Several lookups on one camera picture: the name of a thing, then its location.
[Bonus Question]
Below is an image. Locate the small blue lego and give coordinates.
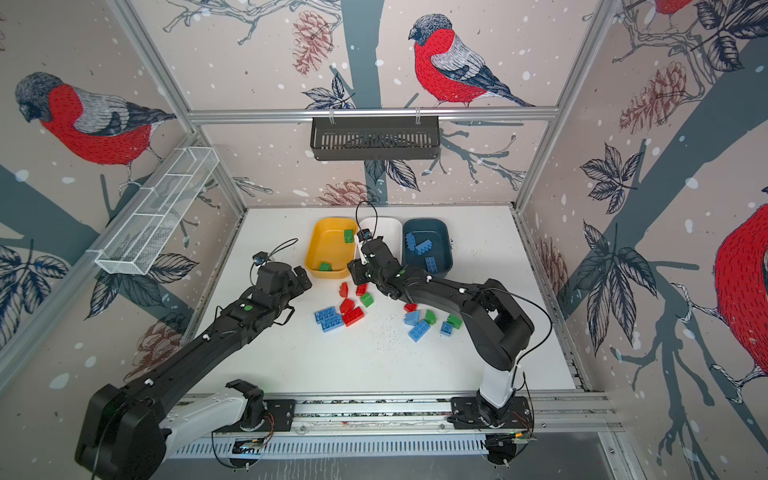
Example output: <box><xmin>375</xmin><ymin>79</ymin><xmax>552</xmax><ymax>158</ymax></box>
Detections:
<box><xmin>404</xmin><ymin>311</ymin><xmax>420</xmax><ymax>326</ymax></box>
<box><xmin>440</xmin><ymin>322</ymin><xmax>454</xmax><ymax>337</ymax></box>

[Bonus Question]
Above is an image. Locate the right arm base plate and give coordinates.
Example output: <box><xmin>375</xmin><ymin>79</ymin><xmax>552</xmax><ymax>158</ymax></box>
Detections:
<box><xmin>447</xmin><ymin>395</ymin><xmax>533</xmax><ymax>430</ymax></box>

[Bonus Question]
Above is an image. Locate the dark teal plastic bin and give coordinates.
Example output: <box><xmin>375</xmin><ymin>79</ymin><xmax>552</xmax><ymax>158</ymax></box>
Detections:
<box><xmin>402</xmin><ymin>218</ymin><xmax>453</xmax><ymax>278</ymax></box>

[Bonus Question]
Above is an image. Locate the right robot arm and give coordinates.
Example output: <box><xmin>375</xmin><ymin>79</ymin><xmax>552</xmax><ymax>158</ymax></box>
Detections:
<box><xmin>347</xmin><ymin>229</ymin><xmax>535</xmax><ymax>428</ymax></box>

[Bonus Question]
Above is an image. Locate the blue lego pair left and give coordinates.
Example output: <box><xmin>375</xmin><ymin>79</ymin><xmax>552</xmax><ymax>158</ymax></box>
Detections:
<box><xmin>314</xmin><ymin>307</ymin><xmax>344</xmax><ymax>332</ymax></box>

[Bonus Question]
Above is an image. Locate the blue long lego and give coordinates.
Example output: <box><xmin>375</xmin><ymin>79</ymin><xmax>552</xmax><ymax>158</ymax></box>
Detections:
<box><xmin>425</xmin><ymin>257</ymin><xmax>438</xmax><ymax>274</ymax></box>
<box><xmin>408</xmin><ymin>320</ymin><xmax>430</xmax><ymax>342</ymax></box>

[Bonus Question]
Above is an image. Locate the small blue lego right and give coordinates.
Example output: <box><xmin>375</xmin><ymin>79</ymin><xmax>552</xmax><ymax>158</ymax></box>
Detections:
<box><xmin>440</xmin><ymin>322</ymin><xmax>454</xmax><ymax>337</ymax></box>

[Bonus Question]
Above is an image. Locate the small blue lego centre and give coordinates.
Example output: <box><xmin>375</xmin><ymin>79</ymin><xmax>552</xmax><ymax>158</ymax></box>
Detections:
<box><xmin>404</xmin><ymin>311</ymin><xmax>420</xmax><ymax>326</ymax></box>

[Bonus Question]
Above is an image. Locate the white mesh wall shelf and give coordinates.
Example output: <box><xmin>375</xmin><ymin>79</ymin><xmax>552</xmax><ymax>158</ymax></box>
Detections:
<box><xmin>95</xmin><ymin>146</ymin><xmax>219</xmax><ymax>275</ymax></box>

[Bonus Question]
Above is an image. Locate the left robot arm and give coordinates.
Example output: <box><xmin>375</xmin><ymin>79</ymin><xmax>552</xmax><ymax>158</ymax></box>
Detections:
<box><xmin>74</xmin><ymin>260</ymin><xmax>312</xmax><ymax>479</ymax></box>

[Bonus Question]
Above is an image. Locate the yellow plastic bin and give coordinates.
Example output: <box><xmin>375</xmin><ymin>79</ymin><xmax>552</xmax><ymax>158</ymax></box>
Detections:
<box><xmin>305</xmin><ymin>217</ymin><xmax>357</xmax><ymax>280</ymax></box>

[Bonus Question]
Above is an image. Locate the green lego small right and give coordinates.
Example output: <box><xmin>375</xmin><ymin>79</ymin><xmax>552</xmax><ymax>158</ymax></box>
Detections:
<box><xmin>424</xmin><ymin>310</ymin><xmax>437</xmax><ymax>325</ymax></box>

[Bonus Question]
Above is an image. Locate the aluminium front rail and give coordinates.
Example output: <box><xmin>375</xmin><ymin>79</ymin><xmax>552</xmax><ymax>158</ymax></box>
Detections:
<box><xmin>122</xmin><ymin>391</ymin><xmax>625</xmax><ymax>436</ymax></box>

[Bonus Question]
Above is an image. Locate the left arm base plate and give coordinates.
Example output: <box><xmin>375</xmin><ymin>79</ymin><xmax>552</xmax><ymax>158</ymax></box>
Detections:
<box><xmin>237</xmin><ymin>399</ymin><xmax>296</xmax><ymax>433</ymax></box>

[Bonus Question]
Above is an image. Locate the black hanging wire basket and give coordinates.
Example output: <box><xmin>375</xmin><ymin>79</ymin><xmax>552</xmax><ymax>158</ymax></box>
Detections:
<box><xmin>310</xmin><ymin>116</ymin><xmax>441</xmax><ymax>161</ymax></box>

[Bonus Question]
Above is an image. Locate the white plastic bin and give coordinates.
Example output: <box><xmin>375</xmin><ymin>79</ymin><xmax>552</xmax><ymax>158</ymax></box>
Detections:
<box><xmin>358</xmin><ymin>217</ymin><xmax>404</xmax><ymax>262</ymax></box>

